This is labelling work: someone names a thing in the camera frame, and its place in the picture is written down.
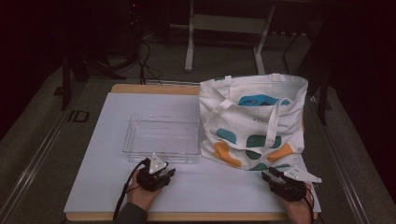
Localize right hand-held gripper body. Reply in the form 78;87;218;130
270;165;323;203

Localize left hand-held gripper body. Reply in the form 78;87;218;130
135;152;171;192

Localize clear plastic container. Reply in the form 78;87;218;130
121;113;202;165

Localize white patterned tote bag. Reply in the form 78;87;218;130
198;73;309;172

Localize person's left hand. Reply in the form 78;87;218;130
126;170;163;213

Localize person's right hand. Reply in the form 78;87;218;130
281;183;314;224

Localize black metal stand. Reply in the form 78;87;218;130
53;46;127;112
269;18;332;126

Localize white metal stand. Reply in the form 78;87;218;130
184;0;276;77

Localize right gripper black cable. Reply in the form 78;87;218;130
303;186;316;224

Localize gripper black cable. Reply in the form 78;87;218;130
303;186;316;224
112;158;151;220

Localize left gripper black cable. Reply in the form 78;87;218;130
112;158;151;220

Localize metal floor rail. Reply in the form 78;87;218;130
0;110;74;220
309;97;373;224

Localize black floor cables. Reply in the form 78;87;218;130
134;38;163;86

